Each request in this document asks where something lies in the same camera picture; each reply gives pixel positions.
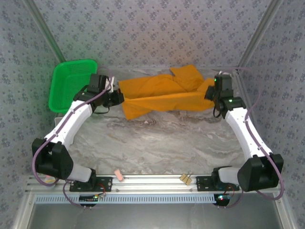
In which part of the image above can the orange t-shirt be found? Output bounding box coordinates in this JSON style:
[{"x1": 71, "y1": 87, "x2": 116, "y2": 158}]
[{"x1": 118, "y1": 64, "x2": 216, "y2": 121}]

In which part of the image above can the green plastic basket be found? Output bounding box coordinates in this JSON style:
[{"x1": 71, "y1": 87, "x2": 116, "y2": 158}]
[{"x1": 48, "y1": 59, "x2": 98, "y2": 114}]

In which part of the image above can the gold binder clip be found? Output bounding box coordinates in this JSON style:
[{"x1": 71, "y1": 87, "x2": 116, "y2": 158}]
[{"x1": 179, "y1": 170, "x2": 194, "y2": 186}]

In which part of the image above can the black electronic device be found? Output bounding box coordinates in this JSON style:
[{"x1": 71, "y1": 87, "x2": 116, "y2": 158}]
[{"x1": 195, "y1": 176, "x2": 240, "y2": 191}]

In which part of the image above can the grey metal shelf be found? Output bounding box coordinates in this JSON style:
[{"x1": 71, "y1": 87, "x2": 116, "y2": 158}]
[{"x1": 23, "y1": 193, "x2": 290, "y2": 229}]

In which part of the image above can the aluminium side rail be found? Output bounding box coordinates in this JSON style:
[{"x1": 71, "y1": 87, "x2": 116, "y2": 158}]
[{"x1": 233, "y1": 68, "x2": 250, "y2": 108}]

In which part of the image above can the aluminium frame post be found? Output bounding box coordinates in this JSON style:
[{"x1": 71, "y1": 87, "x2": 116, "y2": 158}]
[{"x1": 237, "y1": 0, "x2": 285, "y2": 70}]

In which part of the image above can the left black mount plate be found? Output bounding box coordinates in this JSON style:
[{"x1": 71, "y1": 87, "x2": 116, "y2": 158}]
[{"x1": 69, "y1": 176, "x2": 113, "y2": 192}]

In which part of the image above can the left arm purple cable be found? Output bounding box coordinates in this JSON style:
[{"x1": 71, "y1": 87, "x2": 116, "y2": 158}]
[{"x1": 32, "y1": 66, "x2": 115, "y2": 209}]

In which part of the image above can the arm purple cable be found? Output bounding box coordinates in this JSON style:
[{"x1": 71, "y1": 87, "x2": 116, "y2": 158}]
[
  {"x1": 215, "y1": 66, "x2": 285, "y2": 209},
  {"x1": 32, "y1": 66, "x2": 115, "y2": 209}
]

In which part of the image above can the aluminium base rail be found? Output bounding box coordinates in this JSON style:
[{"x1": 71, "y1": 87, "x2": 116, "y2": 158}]
[{"x1": 25, "y1": 174, "x2": 285, "y2": 194}]

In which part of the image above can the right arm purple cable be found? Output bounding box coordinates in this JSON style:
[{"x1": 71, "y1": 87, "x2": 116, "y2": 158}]
[{"x1": 215, "y1": 66, "x2": 285, "y2": 209}]

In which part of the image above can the white slotted cable duct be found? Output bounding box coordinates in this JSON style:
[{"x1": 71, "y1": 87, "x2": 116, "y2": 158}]
[{"x1": 35, "y1": 193, "x2": 215, "y2": 204}]

